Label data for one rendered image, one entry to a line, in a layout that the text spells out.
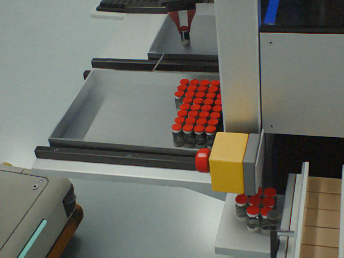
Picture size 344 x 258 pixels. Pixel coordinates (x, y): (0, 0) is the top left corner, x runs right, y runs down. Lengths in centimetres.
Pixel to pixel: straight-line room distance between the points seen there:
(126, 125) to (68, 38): 232
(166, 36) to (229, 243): 72
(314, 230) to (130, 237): 137
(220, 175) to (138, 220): 138
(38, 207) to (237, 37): 129
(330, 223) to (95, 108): 61
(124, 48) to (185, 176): 53
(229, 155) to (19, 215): 121
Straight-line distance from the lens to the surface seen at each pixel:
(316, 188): 106
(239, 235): 105
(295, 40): 93
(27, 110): 306
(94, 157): 122
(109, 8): 195
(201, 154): 100
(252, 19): 91
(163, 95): 138
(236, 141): 99
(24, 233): 202
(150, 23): 168
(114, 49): 159
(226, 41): 94
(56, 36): 365
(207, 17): 167
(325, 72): 95
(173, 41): 158
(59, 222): 216
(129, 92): 140
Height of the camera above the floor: 165
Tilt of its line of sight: 37 degrees down
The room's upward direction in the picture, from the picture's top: 8 degrees counter-clockwise
